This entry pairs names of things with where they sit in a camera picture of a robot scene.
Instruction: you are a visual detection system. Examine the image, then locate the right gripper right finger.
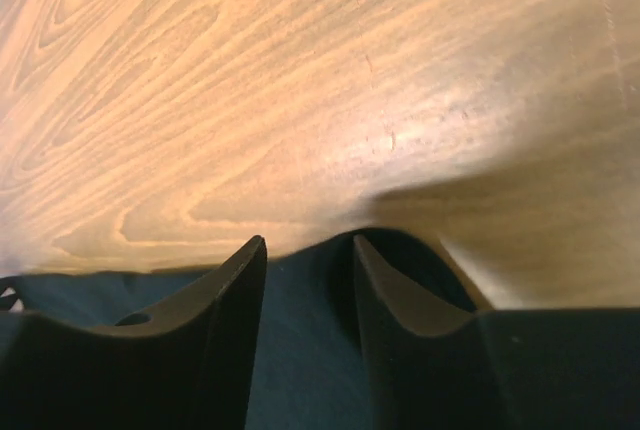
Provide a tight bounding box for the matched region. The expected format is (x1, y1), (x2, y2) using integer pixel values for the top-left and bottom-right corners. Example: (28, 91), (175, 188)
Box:
(354, 236), (639, 429)

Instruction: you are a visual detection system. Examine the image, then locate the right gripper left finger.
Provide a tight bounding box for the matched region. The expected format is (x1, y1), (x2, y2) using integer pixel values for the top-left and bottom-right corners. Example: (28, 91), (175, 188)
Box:
(1, 236), (267, 429)

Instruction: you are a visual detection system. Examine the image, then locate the black t shirt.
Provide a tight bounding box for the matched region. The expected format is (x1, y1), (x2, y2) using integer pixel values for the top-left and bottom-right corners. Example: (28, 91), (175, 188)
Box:
(1, 228), (477, 429)

